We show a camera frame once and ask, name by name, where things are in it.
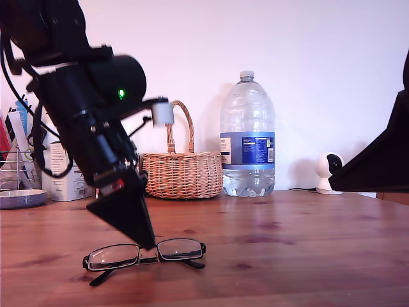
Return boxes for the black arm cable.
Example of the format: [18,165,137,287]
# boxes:
[0,30,76,179]

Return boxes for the grey round plate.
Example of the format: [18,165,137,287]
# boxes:
[0,189,49,210]

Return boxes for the large clear water bottle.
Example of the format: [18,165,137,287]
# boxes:
[219,70,276,198]

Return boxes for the white printed carton box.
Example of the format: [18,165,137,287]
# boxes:
[50,140,96,202]

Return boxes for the red flat item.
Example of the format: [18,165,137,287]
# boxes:
[0,110,13,161]

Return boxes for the brown wooden chair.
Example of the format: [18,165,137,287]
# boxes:
[376,191,409,206]

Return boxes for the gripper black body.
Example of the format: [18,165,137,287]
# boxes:
[72,117,148,196]

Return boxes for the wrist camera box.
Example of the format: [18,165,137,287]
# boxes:
[140,95,175,126]

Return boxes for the black thin-framed glasses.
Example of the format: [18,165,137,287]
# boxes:
[82,237,206,287]

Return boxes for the wicker basket with handle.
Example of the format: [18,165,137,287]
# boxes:
[140,100,224,200]

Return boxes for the small white round camera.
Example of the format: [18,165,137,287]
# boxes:
[316,152,345,195]

